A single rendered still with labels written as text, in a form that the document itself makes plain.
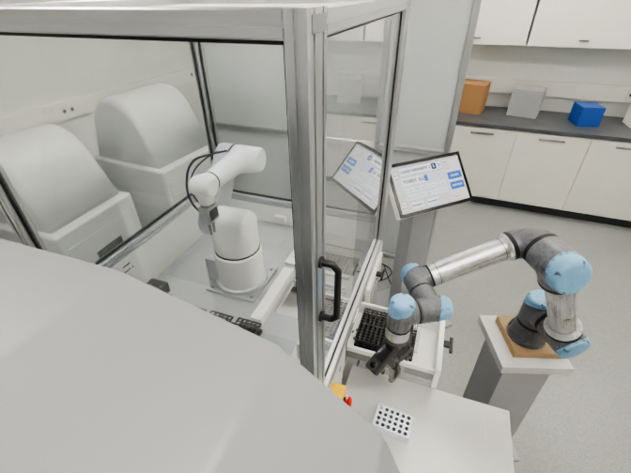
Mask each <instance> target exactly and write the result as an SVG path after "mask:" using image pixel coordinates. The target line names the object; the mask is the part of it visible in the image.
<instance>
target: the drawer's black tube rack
mask: <svg viewBox="0 0 631 473"><path fill-rule="evenodd" d="M366 310H368V311H366ZM370 311H371V312H370ZM366 312H367V313H366ZM374 312H376V313H374ZM370 313H371V314H370ZM383 313H384V312H380V311H376V310H372V309H368V308H364V311H363V314H362V319H361V322H360V324H359V327H358V330H357V333H356V336H355V339H354V341H355V343H354V346H358V347H360V348H364V349H367V350H371V351H375V352H376V351H377V350H378V349H379V348H380V347H381V346H382V345H383V343H384V342H385V341H386V340H385V329H386V322H387V318H386V317H387V313H385V314H383ZM374 314H375V315H374ZM378 315H380V316H378ZM382 316H384V317H382Z"/></svg>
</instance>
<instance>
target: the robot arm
mask: <svg viewBox="0 0 631 473"><path fill-rule="evenodd" d="M507 259H508V260H511V261H514V260H516V259H524V260H525V261H526V262H527V263H528V264H529V265H530V266H531V267H532V268H533V269H534V270H535V272H536V275H537V281H538V284H539V286H540V287H541V288H542V289H543V290H532V291H530V292H529V293H528V294H527V295H526V297H525V298H524V299H523V303H522V305H521V307H520V310H519V312H518V314H517V316H516V317H514V318H513V319H512V320H511V321H510V322H509V323H508V325H507V328H506V331H507V334H508V336H509V337H510V339H511V340H512V341H513V342H514V343H516V344H518V345H519V346H521V347H524V348H527V349H531V350H536V349H540V348H542V347H544V346H545V344H546V343H548V345H549V346H550V347H551V348H552V349H553V351H554V353H556V354H557V355H558V356H559V357H560V358H561V359H569V358H572V357H575V356H577V355H579V354H581V353H583V352H584V351H586V350H587V349H588V348H589V347H590V346H591V344H592V343H591V341H590V340H589V338H587V337H586V336H585V334H584V333H583V326H582V323H581V322H580V320H579V319H578V318H577V292H578V291H580V290H582V289H583V288H584V287H585V286H586V285H587V282H589V281H590V280H591V278H592V275H593V269H592V267H591V265H590V264H589V263H588V262H587V260H586V259H585V258H584V257H583V256H582V255H580V254H579V253H577V252H575V251H574V250H573V249H572V248H571V247H570V246H568V245H567V244H566V243H565V242H564V241H562V240H561V239H560V238H559V237H558V236H557V235H556V234H554V233H553V232H551V231H549V230H547V229H544V228H538V227H523V228H517V229H513V230H509V231H506V232H503V233H501V234H499V235H498V238H495V239H493V240H490V241H487V242H486V243H483V244H480V245H478V246H475V247H473V248H470V249H467V250H465V251H462V252H459V253H456V254H453V255H451V256H448V257H446V258H443V259H440V260H438V261H436V262H433V263H431V264H428V265H425V266H423V267H420V266H419V265H418V264H415V263H414V264H412V263H410V264H407V265H405V266H404V267H403V268H402V270H401V273H400V276H401V278H402V281H403V284H404V286H405V287H406V288H407V290H408V292H409V295H408V294H403V293H400V294H396V295H394V296H392V298H391V300H390V303H389V307H388V315H387V322H386V329H385V340H386V341H385V342H384V343H383V345H382V346H381V347H380V348H379V349H378V350H377V351H376V353H375V354H374V355H373V356H372V357H371V358H370V359H369V360H368V361H367V362H366V364H365V366H366V367H367V368H368V369H369V370H370V371H371V372H372V373H373V374H374V375H378V374H379V373H382V374H384V373H385V368H386V365H387V364H388V365H389V366H390V368H389V373H390V375H389V379H388V381H389V382H390V383H393V382H394V381H395V380H396V378H397V376H399V375H400V374H401V373H402V372H403V371H404V369H405V368H404V367H400V362H401V361H403V360H404V359H406V361H408V360H409V359H411V356H412V351H413V347H412V346H410V345H409V343H410V338H411V333H412V332H411V331H410V329H411V326H412V325H418V324H425V323H432V322H439V321H443V320H448V319H450V318H451V317H452V315H453V304H452V302H451V301H450V299H449V298H448V297H446V296H438V295H437V293H436V292H435V290H434V288H433V287H434V286H437V285H439V284H442V283H445V282H448V281H451V280H454V279H456V278H459V277H462V276H464V275H467V274H470V273H471V272H474V271H477V270H479V269H482V268H485V267H489V266H492V265H495V264H497V263H499V262H502V261H504V260H507ZM410 352H411V353H410ZM409 353H410V356H409V357H408V354H409Z"/></svg>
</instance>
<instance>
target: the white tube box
mask: <svg viewBox="0 0 631 473"><path fill-rule="evenodd" d="M380 405H381V403H378V406H377V411H376V414H375V417H374V420H373V423H372V426H373V427H374V428H376V429H377V430H378V431H379V432H380V433H381V434H383V435H385V436H388V437H390V438H393V439H395V440H398V441H400V442H402V443H405V444H408V440H409V435H410V431H411V426H412V422H413V417H414V416H412V415H410V414H408V413H405V412H403V411H400V410H397V409H395V408H392V407H389V406H387V405H385V404H383V405H384V407H383V409H380Z"/></svg>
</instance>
